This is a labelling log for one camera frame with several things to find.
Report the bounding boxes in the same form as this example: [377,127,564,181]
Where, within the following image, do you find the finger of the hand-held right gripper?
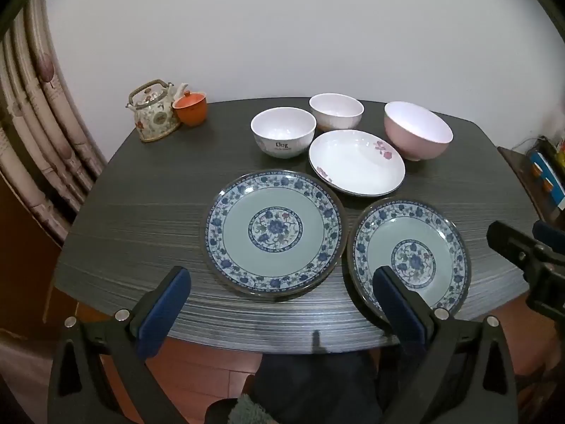
[532,220,565,257]
[487,220,552,281]

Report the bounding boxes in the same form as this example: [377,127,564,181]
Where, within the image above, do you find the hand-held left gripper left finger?
[46,266,192,424]

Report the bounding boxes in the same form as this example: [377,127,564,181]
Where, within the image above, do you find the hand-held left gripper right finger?
[372,266,518,424]

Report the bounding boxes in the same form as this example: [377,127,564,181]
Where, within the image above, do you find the small blue floral plate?
[346,197,472,332]

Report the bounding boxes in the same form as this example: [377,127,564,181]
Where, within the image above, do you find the large blue floral plate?
[201,169,344,302]

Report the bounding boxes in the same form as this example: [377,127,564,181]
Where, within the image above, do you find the pink bowl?
[383,101,454,162]

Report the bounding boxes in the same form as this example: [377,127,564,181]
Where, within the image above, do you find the white plate with pink flowers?
[308,129,406,198]

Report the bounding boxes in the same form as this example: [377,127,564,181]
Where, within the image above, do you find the white bowl with patterned band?
[308,93,365,131]

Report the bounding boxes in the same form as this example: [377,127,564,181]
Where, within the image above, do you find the white bowl with black print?
[251,107,317,159]

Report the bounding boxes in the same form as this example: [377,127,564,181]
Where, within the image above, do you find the blue box with orange patches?
[527,148,565,210]

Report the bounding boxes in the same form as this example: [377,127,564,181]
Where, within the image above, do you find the person's dark trousers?
[245,349,385,424]

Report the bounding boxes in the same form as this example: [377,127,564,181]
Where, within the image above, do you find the green fuzzy cloth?
[227,395,266,424]

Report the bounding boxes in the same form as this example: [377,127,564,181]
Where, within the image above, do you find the brown wooden cabinet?
[0,172,60,332]

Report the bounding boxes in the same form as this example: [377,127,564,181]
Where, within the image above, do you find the floral ceramic teapot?
[126,79,190,143]

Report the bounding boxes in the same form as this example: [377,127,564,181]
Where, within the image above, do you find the orange lidded cup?
[172,90,208,127]

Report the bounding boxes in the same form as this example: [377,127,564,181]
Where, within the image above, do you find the beige patterned curtain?
[0,0,107,248]

